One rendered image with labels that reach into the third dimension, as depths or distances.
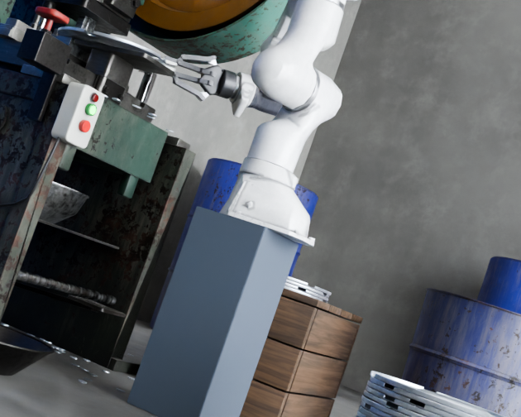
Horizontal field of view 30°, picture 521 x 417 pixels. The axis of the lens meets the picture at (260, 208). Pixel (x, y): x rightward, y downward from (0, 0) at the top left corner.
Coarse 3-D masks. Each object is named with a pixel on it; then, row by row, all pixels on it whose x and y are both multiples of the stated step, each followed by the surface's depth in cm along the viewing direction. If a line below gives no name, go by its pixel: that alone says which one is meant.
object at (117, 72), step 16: (96, 48) 248; (112, 48) 244; (96, 64) 248; (112, 64) 248; (128, 64) 252; (144, 64) 247; (160, 64) 244; (96, 80) 247; (112, 80) 249; (128, 80) 254; (112, 96) 250
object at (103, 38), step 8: (64, 32) 249; (72, 32) 245; (80, 32) 242; (96, 32) 239; (88, 40) 250; (96, 40) 247; (104, 40) 244; (112, 40) 241; (120, 40) 240; (128, 48) 246; (136, 48) 243; (144, 48) 243; (152, 56) 249
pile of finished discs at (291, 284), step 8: (288, 280) 252; (296, 280) 253; (288, 288) 252; (296, 288) 253; (304, 288) 254; (312, 288) 256; (320, 288) 257; (312, 296) 255; (320, 296) 258; (328, 296) 263
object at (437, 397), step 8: (376, 376) 158; (384, 376) 156; (392, 376) 172; (392, 384) 153; (400, 384) 152; (408, 384) 174; (416, 392) 150; (424, 392) 149; (432, 392) 161; (440, 400) 148; (448, 400) 156; (456, 400) 163; (456, 408) 147; (464, 408) 147; (472, 408) 156; (480, 408) 173; (488, 416) 157; (496, 416) 171; (504, 416) 170
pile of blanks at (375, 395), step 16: (368, 384) 161; (384, 384) 155; (368, 400) 157; (384, 400) 154; (400, 400) 151; (416, 400) 160; (432, 400) 157; (368, 416) 164; (384, 416) 153; (400, 416) 150; (416, 416) 149; (432, 416) 148; (448, 416) 147; (464, 416) 147
